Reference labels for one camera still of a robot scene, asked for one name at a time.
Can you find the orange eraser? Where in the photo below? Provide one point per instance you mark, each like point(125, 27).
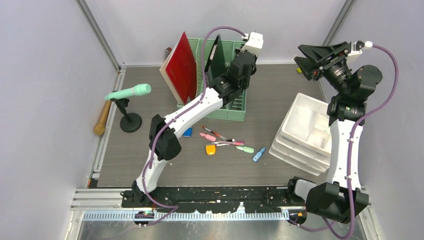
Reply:
point(210, 149)

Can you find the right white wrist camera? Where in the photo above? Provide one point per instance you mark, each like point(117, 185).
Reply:
point(356, 49)

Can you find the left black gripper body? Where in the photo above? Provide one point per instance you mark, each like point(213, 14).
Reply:
point(255, 56)

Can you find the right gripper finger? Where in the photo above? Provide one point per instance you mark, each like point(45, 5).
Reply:
point(329, 52)
point(310, 67)

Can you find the black book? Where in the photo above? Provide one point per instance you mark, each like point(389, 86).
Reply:
point(215, 63)

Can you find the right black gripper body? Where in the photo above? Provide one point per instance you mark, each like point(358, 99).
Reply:
point(337, 74)

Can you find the pink pen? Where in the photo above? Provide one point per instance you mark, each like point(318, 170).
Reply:
point(227, 143)

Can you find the mint green microphone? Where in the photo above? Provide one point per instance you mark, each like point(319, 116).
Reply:
point(135, 91)

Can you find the red notebook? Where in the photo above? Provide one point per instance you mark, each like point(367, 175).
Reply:
point(179, 71)

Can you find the red black pen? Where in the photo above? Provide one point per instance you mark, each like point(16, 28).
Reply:
point(214, 133)

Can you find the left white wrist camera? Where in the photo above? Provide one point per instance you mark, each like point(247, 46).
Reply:
point(253, 43)

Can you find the white drawer organizer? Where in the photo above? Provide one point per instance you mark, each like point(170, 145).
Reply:
point(303, 139)

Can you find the black microphone stand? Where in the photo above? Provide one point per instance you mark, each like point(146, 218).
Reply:
point(130, 122)

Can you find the green highlighter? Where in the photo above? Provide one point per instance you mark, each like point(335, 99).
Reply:
point(245, 149)

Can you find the small blue eraser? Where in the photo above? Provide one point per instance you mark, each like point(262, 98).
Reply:
point(187, 133)

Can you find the pink highlighter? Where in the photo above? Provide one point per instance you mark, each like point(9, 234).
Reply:
point(208, 137)

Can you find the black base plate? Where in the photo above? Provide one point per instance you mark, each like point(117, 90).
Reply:
point(218, 199)

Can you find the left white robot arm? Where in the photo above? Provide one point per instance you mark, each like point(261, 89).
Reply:
point(165, 131)

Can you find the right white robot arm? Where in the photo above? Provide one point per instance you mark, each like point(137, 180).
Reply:
point(339, 198)

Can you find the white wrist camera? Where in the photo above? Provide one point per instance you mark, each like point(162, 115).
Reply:
point(253, 43)
point(356, 49)

